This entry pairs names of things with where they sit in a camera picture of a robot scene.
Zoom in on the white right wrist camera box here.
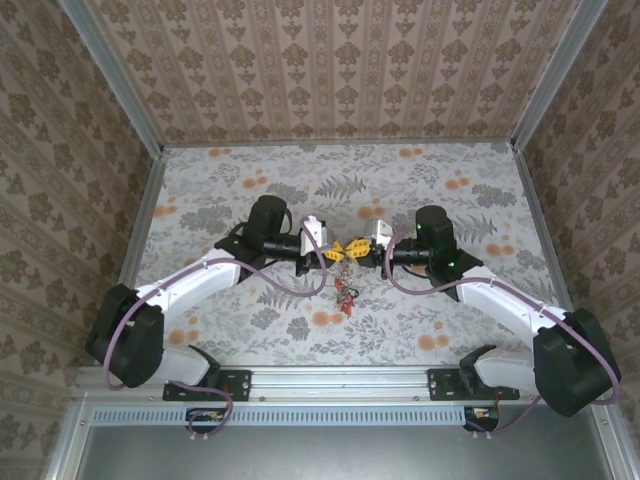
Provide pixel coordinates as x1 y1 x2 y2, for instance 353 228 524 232
368 218 397 249

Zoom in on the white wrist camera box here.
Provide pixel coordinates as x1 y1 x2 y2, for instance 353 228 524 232
368 218 397 249
298 215 334 249

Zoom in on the metal key ring bunch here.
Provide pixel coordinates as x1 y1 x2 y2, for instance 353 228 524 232
329 259 363 319

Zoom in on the aluminium corner post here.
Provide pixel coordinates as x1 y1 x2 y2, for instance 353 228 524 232
58 0 166 157
509 0 609 152

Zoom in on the floral patterned table cover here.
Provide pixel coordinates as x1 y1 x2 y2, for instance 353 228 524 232
113 142 576 367

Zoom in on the grey metal sheet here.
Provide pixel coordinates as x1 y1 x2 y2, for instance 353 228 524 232
47 414 614 480

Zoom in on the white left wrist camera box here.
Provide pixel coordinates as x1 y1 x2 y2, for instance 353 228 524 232
298 215 334 249

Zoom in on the long aluminium base rail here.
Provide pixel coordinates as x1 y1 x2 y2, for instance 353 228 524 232
72 363 546 404

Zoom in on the slotted grey cable duct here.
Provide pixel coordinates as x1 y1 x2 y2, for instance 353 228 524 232
91 405 471 428

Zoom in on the aluminium side rail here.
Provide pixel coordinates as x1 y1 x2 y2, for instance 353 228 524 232
512 143 592 362
94 149 169 367

